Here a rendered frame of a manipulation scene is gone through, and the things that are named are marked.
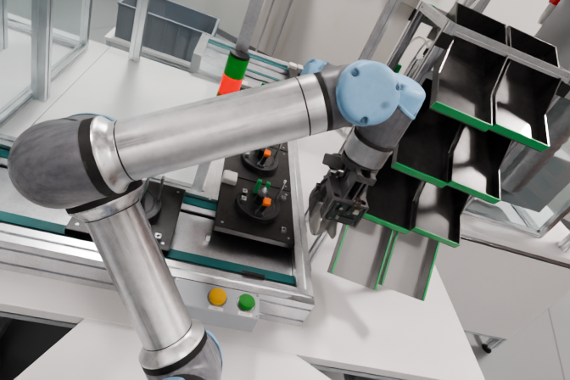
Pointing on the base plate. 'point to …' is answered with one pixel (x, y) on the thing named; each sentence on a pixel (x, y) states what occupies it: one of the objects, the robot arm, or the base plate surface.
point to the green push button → (246, 302)
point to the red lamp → (229, 85)
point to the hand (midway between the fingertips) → (315, 227)
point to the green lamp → (235, 68)
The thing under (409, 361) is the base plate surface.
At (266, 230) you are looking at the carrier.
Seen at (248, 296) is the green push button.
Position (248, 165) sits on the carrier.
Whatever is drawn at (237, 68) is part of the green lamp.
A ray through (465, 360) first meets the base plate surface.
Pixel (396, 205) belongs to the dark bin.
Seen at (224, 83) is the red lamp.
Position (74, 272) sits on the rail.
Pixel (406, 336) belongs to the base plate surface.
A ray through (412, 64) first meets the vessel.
